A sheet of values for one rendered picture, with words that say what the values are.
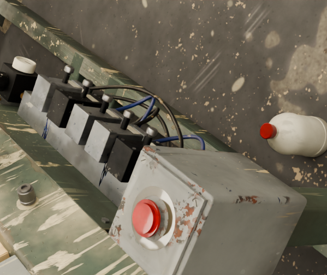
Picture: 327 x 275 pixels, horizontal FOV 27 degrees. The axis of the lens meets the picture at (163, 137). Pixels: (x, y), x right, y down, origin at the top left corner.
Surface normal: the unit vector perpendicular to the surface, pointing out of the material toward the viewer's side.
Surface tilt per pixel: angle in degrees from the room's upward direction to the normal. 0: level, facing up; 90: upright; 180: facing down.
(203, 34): 0
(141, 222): 0
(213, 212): 90
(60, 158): 90
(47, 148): 90
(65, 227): 57
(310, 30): 0
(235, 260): 90
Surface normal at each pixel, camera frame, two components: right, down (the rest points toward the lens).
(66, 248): -0.08, -0.79
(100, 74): -0.72, -0.07
